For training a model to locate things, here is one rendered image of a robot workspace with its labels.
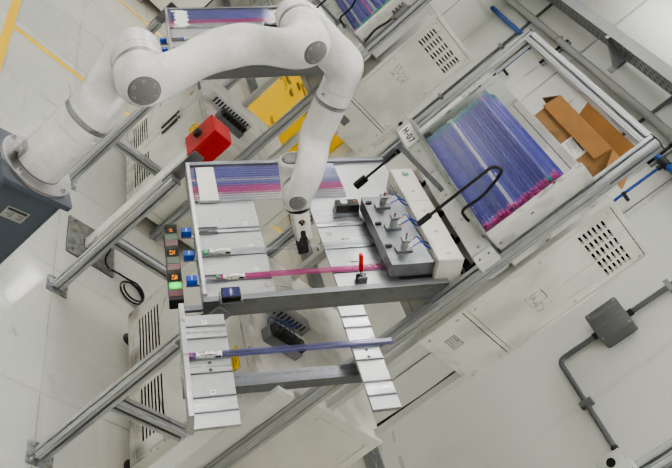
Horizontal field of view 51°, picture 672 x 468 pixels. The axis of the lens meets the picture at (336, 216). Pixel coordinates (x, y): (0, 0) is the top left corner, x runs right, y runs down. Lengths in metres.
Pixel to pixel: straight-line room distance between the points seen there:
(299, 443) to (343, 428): 0.16
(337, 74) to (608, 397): 2.14
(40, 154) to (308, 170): 0.65
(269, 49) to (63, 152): 0.53
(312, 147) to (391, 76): 1.54
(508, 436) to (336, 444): 1.22
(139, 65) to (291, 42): 0.34
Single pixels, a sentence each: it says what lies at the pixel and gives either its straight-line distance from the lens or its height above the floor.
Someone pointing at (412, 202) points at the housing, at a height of 1.25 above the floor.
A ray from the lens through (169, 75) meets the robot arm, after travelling 1.63.
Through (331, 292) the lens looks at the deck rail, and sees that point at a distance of 2.00.
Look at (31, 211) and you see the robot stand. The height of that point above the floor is 0.64.
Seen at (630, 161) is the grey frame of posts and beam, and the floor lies 1.81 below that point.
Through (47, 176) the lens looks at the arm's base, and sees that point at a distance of 1.80.
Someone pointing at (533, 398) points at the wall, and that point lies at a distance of 3.57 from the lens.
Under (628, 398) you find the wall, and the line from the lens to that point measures 3.39.
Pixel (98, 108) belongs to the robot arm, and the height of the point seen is 0.94.
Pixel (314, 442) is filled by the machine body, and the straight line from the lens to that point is 2.51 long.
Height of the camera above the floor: 1.58
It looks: 14 degrees down
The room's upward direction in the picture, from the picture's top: 51 degrees clockwise
